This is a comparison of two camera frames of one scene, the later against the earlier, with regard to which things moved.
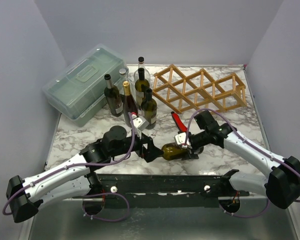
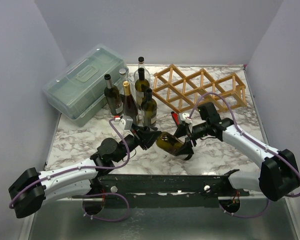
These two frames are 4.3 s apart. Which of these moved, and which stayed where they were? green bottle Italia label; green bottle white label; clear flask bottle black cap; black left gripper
Moved: black left gripper
Stayed: clear flask bottle black cap; green bottle Italia label; green bottle white label
